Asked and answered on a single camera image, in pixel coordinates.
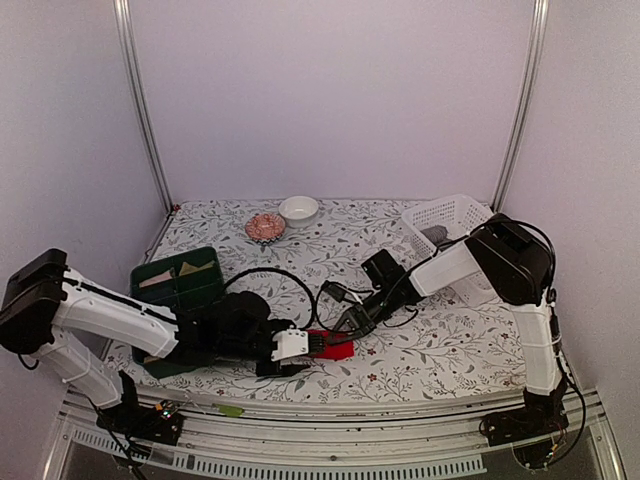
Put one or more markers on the floral patterned table mat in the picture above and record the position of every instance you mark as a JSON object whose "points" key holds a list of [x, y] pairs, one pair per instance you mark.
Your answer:
{"points": [[439, 349]]}

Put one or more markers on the aluminium front rail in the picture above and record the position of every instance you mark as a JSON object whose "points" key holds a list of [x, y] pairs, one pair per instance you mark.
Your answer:
{"points": [[428, 439]]}

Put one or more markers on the white plastic laundry basket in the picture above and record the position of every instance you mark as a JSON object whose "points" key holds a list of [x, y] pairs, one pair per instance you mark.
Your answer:
{"points": [[458, 214]]}

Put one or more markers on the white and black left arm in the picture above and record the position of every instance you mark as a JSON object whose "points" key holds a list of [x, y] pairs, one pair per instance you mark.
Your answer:
{"points": [[46, 302]]}

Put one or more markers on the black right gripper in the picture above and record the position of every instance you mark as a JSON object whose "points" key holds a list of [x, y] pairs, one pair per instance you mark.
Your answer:
{"points": [[362, 320]]}

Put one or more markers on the green tape scrap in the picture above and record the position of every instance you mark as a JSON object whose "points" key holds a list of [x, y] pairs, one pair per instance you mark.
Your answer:
{"points": [[229, 410]]}

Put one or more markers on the khaki tan underwear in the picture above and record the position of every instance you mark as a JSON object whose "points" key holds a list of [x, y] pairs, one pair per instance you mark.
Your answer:
{"points": [[187, 268]]}

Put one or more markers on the dark green divided organizer tray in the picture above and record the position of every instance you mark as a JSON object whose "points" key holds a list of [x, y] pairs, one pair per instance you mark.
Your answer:
{"points": [[182, 294]]}

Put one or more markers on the red garment with white print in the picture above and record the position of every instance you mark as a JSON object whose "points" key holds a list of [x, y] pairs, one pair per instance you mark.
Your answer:
{"points": [[331, 346]]}

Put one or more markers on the right aluminium frame post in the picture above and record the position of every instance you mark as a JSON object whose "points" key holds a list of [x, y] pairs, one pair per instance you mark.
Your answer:
{"points": [[532, 63]]}

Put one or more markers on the white ceramic bowl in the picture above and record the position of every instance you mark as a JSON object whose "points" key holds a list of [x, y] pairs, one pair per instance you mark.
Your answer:
{"points": [[298, 211]]}

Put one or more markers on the pink patterned small bowl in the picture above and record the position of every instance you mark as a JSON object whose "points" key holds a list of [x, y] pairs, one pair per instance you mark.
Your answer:
{"points": [[265, 228]]}

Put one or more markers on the beige rolled underwear top slot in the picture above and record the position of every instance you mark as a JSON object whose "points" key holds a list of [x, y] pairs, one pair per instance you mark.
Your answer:
{"points": [[159, 278]]}

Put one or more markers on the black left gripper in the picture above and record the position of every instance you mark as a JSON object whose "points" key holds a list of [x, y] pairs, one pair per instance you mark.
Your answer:
{"points": [[279, 370]]}

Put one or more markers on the left aluminium frame post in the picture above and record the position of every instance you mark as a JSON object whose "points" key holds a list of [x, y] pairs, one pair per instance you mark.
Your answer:
{"points": [[124, 26]]}

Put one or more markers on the aluminium frame post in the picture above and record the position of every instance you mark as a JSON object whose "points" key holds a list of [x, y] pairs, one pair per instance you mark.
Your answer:
{"points": [[124, 26], [532, 63]]}

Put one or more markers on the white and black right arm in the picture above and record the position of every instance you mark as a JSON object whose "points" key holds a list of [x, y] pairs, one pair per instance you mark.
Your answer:
{"points": [[519, 262]]}

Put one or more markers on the grey striped garment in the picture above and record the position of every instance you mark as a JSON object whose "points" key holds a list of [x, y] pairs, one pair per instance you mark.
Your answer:
{"points": [[436, 234]]}

